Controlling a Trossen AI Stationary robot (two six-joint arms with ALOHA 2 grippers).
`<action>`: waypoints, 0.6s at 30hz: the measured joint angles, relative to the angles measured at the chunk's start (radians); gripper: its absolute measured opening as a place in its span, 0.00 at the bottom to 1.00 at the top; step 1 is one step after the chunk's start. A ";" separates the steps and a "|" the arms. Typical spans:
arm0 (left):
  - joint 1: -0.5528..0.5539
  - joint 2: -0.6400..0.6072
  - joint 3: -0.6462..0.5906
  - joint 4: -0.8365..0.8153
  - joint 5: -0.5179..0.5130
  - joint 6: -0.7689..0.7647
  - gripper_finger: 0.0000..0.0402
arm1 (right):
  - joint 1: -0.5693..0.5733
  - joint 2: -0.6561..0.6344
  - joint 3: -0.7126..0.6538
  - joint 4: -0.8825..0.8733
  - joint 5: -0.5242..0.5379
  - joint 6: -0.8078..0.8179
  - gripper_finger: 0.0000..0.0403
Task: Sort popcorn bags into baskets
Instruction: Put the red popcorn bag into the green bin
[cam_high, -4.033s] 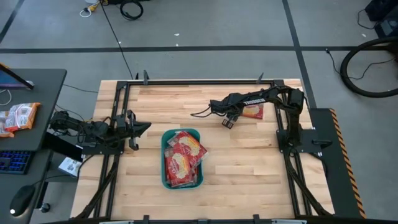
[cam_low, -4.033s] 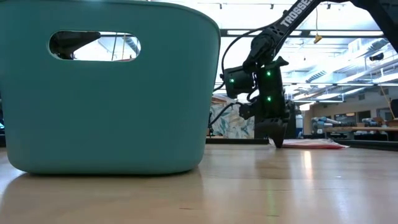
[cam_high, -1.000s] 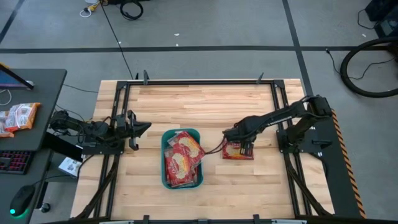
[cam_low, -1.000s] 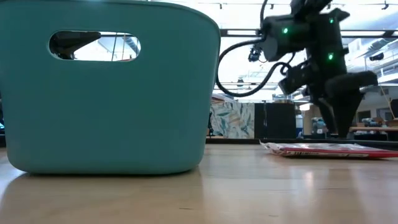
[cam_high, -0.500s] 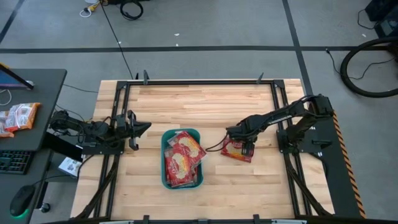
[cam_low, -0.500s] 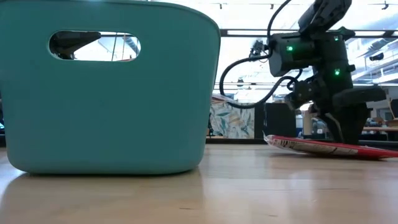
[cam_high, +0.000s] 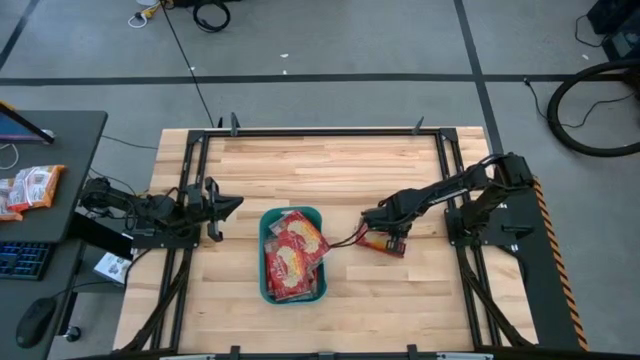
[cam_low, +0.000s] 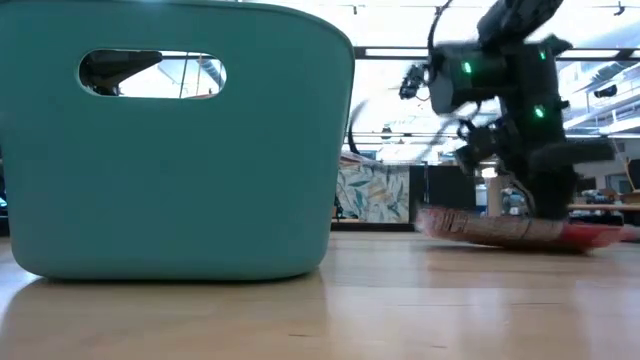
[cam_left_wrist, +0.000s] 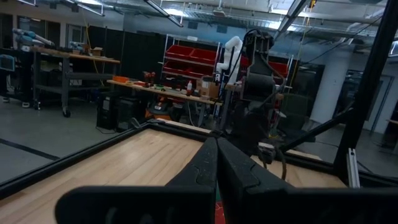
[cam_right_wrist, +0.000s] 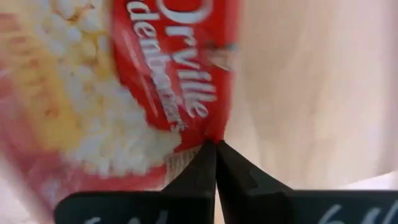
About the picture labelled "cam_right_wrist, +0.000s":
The red popcorn bag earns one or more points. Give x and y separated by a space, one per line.
93 93

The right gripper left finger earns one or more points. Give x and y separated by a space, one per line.
174 205

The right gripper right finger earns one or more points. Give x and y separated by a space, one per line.
264 205

